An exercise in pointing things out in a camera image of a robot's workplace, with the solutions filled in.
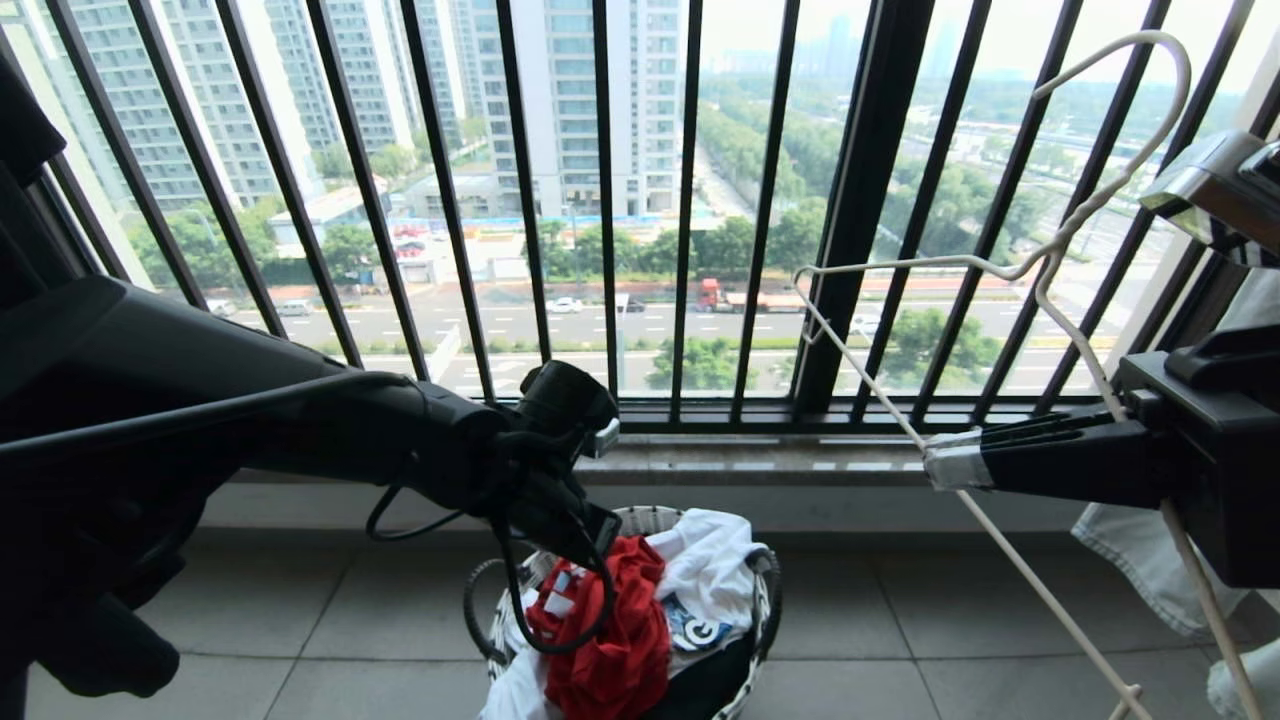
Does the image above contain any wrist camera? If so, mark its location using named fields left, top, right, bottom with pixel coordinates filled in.
left=1140, top=128, right=1280, bottom=389
left=513, top=360, right=622, bottom=461

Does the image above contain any black window security grille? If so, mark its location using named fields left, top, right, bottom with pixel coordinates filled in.
left=0, top=0, right=1280, bottom=436

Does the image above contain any white wire clothes hanger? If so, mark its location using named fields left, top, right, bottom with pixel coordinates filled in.
left=793, top=30, right=1263, bottom=720

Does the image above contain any white cloth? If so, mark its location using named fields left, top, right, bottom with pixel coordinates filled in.
left=1205, top=638, right=1280, bottom=720

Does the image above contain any pale hanging garment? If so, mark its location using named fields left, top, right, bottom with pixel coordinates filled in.
left=1070, top=265, right=1280, bottom=643

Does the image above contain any red truck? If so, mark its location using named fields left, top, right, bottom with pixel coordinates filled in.
left=696, top=277, right=807, bottom=314

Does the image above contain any red garment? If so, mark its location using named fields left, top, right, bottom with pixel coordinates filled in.
left=525, top=535, right=674, bottom=720

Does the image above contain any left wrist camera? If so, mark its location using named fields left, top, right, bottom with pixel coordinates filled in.
left=513, top=360, right=622, bottom=461

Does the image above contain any black and white laundry basket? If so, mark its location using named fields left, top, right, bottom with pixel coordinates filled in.
left=463, top=505, right=784, bottom=720

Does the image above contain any black garment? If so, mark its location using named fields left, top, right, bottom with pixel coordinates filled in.
left=655, top=630, right=761, bottom=720

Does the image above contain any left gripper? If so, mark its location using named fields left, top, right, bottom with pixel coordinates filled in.
left=497, top=440, right=624, bottom=571

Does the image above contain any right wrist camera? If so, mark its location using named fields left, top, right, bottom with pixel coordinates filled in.
left=1140, top=128, right=1280, bottom=389

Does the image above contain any black cable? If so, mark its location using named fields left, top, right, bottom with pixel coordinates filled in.
left=365, top=478, right=623, bottom=657

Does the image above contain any white printed garment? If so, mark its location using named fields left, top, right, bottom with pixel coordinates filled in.
left=480, top=508, right=771, bottom=720

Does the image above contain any grey stone window sill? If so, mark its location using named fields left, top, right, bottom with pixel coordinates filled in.
left=235, top=432, right=1136, bottom=533

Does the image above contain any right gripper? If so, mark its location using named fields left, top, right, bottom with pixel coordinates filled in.
left=922, top=350, right=1280, bottom=591

